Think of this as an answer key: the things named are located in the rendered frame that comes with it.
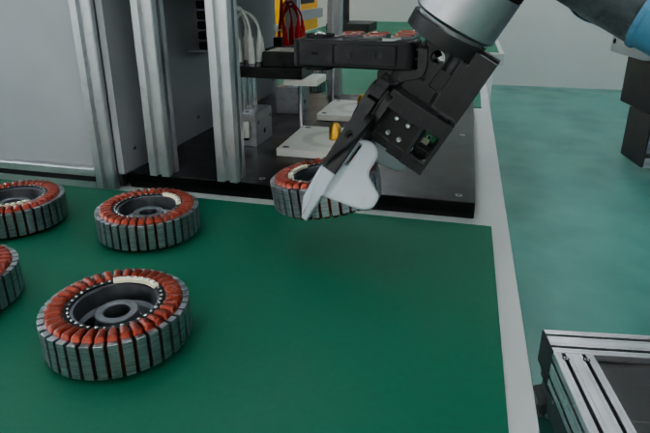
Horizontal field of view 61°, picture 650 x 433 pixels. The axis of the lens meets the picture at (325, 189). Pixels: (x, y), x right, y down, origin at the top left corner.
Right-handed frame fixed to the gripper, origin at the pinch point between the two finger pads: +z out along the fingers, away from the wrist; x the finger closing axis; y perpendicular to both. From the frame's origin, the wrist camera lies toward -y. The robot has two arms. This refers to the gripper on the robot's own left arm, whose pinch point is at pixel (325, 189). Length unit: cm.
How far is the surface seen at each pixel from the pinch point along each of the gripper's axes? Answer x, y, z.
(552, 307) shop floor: 125, 68, 56
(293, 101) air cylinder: 50, -22, 15
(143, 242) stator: -8.4, -12.2, 13.0
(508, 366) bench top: -12.7, 20.8, -3.7
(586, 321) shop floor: 121, 77, 51
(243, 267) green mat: -6.9, -2.0, 8.9
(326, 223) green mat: 6.1, 1.4, 7.1
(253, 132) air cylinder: 25.8, -18.4, 13.3
